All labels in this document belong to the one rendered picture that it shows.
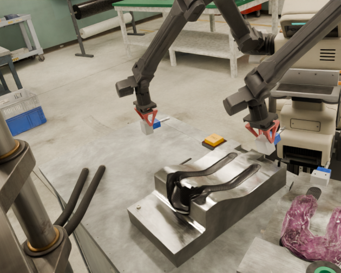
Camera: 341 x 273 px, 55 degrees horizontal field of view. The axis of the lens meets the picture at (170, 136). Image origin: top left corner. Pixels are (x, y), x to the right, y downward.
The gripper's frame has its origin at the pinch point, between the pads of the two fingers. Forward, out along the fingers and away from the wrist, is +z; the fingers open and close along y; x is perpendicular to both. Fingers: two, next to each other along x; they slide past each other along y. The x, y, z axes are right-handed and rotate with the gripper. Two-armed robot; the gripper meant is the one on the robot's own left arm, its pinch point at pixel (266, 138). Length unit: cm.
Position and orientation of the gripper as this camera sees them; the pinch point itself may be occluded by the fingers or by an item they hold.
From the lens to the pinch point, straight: 117.2
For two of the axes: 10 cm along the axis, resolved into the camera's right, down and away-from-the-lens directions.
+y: 5.5, 2.1, -8.0
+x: 7.6, -5.4, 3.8
